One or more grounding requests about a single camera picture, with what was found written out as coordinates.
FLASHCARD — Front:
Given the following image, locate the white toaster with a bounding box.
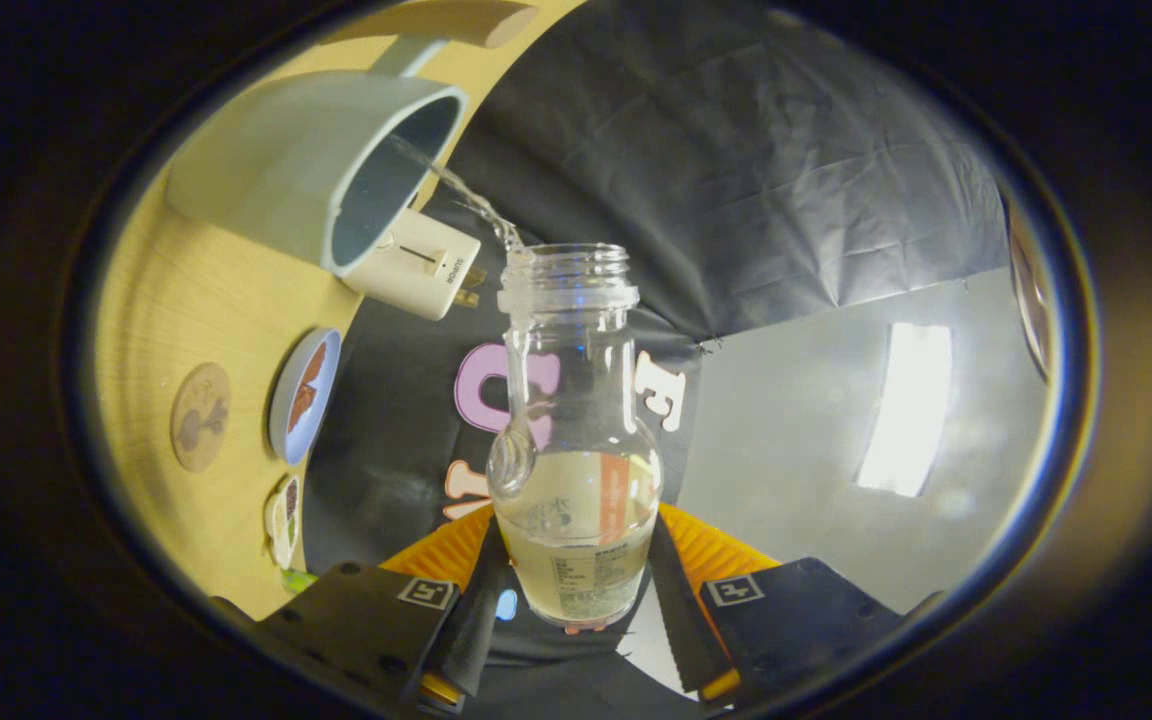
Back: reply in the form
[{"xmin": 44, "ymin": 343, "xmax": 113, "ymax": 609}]
[{"xmin": 341, "ymin": 207, "xmax": 484, "ymax": 322}]

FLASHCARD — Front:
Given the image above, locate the ceiling light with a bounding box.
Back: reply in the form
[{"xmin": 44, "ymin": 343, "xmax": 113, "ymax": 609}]
[{"xmin": 854, "ymin": 322, "xmax": 954, "ymax": 499}]

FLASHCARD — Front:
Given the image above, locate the white divided dish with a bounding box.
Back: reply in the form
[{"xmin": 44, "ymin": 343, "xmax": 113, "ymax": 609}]
[{"xmin": 264, "ymin": 474, "xmax": 302, "ymax": 571}]

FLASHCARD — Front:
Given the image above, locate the clear glass juice bottle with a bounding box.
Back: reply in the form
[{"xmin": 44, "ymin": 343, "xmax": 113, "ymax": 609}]
[{"xmin": 486, "ymin": 243, "xmax": 664, "ymax": 631}]

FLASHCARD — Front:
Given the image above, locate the pale green cup wooden handle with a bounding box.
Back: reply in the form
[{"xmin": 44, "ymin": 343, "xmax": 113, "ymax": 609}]
[{"xmin": 164, "ymin": 0, "xmax": 540, "ymax": 278}]

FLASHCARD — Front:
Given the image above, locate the wooden table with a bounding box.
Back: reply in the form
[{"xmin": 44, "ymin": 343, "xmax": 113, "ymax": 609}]
[{"xmin": 91, "ymin": 0, "xmax": 587, "ymax": 621}]

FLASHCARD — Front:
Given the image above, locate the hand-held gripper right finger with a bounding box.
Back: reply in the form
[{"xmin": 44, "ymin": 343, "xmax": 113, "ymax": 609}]
[{"xmin": 648, "ymin": 503, "xmax": 945, "ymax": 706}]

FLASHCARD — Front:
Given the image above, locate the blue plate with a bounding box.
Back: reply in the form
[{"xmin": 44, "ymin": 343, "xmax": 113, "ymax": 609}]
[{"xmin": 268, "ymin": 327, "xmax": 343, "ymax": 467}]

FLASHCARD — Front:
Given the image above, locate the black backdrop cloth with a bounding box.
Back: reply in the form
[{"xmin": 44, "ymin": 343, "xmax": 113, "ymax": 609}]
[{"xmin": 301, "ymin": 0, "xmax": 1012, "ymax": 720}]

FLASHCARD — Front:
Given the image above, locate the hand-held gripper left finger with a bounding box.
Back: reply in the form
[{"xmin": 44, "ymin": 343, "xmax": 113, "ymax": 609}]
[{"xmin": 256, "ymin": 503, "xmax": 514, "ymax": 716}]

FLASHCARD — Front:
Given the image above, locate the round wooden coaster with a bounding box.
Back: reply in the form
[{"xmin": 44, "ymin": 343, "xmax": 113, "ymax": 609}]
[{"xmin": 170, "ymin": 362, "xmax": 233, "ymax": 473}]

